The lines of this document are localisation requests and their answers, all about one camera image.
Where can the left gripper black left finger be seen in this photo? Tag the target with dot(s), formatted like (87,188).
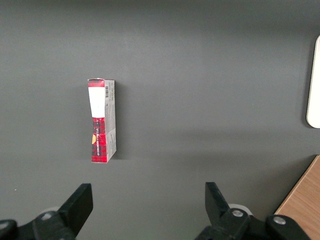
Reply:
(75,210)

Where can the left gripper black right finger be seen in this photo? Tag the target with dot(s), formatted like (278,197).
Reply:
(220,212)

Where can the oak wooden drawer cabinet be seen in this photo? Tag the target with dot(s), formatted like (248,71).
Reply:
(303,200)

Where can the red plaid cardboard box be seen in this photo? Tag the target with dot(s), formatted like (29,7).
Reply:
(102,125)

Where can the beige plastic tray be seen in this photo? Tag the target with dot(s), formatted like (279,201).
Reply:
(314,82)

